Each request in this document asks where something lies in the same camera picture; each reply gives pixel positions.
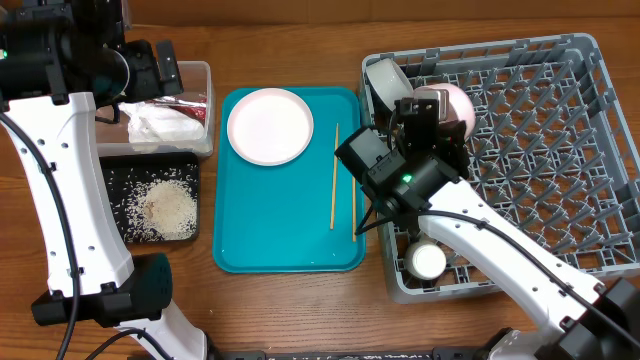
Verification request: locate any white napkin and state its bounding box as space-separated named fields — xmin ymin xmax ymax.
xmin=119 ymin=102 xmax=205 ymax=143

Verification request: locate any red sauce packet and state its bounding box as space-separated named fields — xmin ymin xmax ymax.
xmin=151 ymin=96 xmax=207 ymax=122

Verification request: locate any grey bowl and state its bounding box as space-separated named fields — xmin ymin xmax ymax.
xmin=365 ymin=58 xmax=413 ymax=112

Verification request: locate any white cup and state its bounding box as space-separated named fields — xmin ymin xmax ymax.
xmin=404 ymin=240 xmax=447 ymax=280

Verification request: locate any large white plate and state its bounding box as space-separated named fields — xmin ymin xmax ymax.
xmin=227 ymin=88 xmax=314 ymax=166

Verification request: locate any pile of rice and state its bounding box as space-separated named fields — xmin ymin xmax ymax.
xmin=107 ymin=168 xmax=199 ymax=242

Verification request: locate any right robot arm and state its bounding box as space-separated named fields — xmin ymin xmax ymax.
xmin=335 ymin=89 xmax=639 ymax=359

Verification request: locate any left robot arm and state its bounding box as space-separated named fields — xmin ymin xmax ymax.
xmin=1 ymin=0 xmax=216 ymax=359

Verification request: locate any clear plastic waste bin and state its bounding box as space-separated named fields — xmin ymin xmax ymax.
xmin=96 ymin=61 xmax=215 ymax=157

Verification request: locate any grey dishwasher rack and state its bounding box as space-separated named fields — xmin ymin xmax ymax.
xmin=390 ymin=33 xmax=639 ymax=280

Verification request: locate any left wooden chopstick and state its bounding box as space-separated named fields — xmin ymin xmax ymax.
xmin=329 ymin=123 xmax=340 ymax=230

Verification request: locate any wooden chopstick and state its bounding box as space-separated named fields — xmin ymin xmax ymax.
xmin=351 ymin=177 xmax=357 ymax=243
xmin=329 ymin=123 xmax=340 ymax=230

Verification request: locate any black plastic tray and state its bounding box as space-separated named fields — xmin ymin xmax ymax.
xmin=98 ymin=151 xmax=201 ymax=245

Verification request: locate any right wooden chopstick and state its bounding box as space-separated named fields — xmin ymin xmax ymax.
xmin=351 ymin=177 xmax=357 ymax=243

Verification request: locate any teal serving tray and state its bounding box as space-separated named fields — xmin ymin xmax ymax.
xmin=212 ymin=87 xmax=366 ymax=273

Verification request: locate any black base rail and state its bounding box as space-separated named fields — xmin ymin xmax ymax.
xmin=213 ymin=346 xmax=478 ymax=360

